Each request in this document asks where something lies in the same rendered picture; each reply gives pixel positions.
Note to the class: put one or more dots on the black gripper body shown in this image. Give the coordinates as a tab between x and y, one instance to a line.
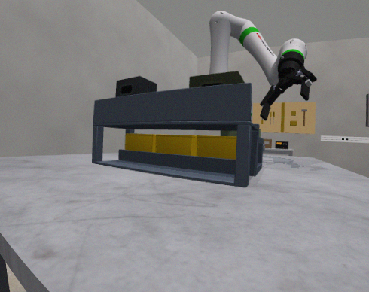
288	67

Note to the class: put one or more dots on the dark blue-grey metal shelf rack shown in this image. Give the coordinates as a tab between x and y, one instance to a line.
226	107

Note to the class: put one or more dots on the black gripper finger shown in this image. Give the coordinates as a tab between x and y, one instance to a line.
306	81
272	95

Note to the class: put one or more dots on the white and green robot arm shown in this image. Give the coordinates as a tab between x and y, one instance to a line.
223	25

